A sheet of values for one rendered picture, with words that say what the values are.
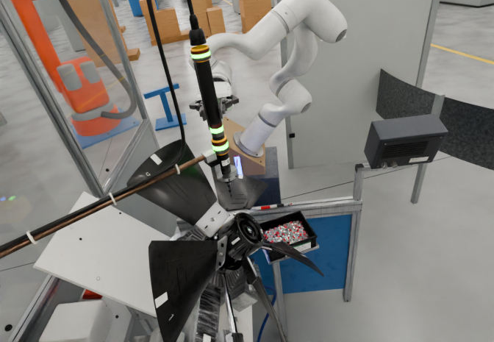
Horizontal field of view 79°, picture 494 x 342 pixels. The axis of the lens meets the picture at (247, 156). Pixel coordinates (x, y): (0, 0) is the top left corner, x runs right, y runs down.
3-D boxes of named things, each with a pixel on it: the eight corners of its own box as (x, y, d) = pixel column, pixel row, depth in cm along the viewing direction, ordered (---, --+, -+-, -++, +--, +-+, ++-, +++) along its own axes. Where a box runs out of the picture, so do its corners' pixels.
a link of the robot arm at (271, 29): (262, -13, 86) (185, 60, 88) (292, 34, 93) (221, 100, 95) (253, -8, 94) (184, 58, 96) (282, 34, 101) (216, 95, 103)
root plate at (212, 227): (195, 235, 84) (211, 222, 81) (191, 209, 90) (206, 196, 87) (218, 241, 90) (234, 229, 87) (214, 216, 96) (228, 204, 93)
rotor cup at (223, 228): (209, 269, 83) (240, 246, 77) (201, 224, 92) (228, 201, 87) (245, 274, 92) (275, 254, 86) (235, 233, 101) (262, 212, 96)
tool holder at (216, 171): (217, 188, 83) (209, 159, 77) (204, 177, 88) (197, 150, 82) (242, 174, 87) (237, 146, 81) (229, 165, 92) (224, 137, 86)
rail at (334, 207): (179, 232, 150) (176, 221, 146) (181, 226, 154) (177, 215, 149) (361, 212, 145) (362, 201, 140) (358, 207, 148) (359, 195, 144)
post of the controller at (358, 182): (354, 201, 141) (357, 168, 130) (352, 196, 144) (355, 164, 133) (360, 200, 141) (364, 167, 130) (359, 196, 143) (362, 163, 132)
